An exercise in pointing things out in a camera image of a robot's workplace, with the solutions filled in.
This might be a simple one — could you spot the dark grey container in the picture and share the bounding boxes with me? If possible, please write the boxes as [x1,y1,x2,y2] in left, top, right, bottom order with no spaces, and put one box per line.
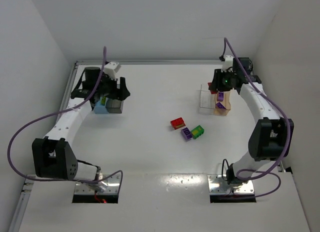
[105,84,125,114]

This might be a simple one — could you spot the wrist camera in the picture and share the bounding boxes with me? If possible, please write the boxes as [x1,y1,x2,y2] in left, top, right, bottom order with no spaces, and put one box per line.
[221,55,234,72]
[103,62,121,75]

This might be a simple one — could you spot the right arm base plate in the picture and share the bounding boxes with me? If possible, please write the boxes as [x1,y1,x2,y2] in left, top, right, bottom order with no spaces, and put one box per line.
[207,174,255,196]

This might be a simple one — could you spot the red lego brick stack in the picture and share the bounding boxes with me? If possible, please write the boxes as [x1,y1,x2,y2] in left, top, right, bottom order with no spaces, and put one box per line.
[170,117,186,130]

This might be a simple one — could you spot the small purple lego piece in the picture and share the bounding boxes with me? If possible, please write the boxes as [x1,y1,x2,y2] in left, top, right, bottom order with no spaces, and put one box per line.
[216,102,226,110]

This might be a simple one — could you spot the clear plastic container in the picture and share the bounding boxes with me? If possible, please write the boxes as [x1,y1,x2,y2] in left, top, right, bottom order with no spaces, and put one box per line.
[198,84,215,115]

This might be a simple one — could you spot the wooden container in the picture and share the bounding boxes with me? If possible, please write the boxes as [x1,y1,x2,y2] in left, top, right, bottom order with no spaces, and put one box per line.
[214,91,231,116]

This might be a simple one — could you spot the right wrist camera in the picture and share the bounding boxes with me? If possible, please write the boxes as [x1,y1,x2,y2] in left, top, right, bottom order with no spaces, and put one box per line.
[221,55,234,72]

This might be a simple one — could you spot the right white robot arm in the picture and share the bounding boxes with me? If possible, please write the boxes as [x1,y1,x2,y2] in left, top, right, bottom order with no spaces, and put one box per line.
[208,55,294,184]

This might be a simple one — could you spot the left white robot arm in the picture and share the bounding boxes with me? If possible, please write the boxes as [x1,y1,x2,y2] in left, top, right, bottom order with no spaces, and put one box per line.
[32,62,130,183]

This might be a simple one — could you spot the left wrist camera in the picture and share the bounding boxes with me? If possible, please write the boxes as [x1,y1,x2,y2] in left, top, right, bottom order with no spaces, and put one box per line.
[103,62,121,75]

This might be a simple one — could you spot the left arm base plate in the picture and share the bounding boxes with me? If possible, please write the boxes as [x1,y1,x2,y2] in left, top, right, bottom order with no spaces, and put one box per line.
[74,173,122,196]

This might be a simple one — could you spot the lime green lego brick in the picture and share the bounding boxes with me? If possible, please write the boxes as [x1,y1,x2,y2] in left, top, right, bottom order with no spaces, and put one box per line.
[100,97,107,105]

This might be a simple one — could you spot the purple lego brick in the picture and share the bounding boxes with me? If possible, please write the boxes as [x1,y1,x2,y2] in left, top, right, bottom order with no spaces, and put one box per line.
[181,127,193,141]

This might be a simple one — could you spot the light blue container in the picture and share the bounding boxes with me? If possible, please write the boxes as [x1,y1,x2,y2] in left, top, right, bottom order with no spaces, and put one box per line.
[93,97,109,114]

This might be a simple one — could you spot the purple lego in container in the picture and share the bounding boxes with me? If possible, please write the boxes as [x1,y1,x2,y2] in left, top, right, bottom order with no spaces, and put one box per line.
[217,92,224,102]

